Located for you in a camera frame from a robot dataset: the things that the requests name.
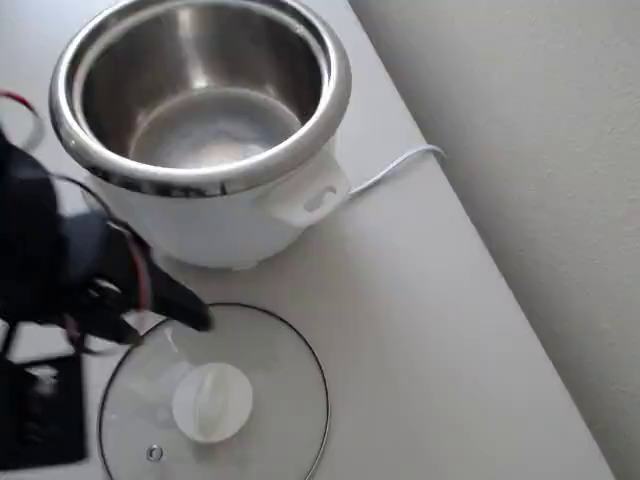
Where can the glass lid white knob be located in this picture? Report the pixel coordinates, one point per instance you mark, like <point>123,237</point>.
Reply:
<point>212,410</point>

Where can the steel inner pot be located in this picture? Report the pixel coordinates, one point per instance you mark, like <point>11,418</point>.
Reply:
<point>215,75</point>

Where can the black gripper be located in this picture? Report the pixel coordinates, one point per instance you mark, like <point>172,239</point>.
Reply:
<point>131,265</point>

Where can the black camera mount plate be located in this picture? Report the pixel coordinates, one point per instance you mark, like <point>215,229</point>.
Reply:
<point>50,425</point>

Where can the white rice cooker chrome rim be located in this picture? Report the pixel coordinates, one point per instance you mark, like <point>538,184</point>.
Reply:
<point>210,230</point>

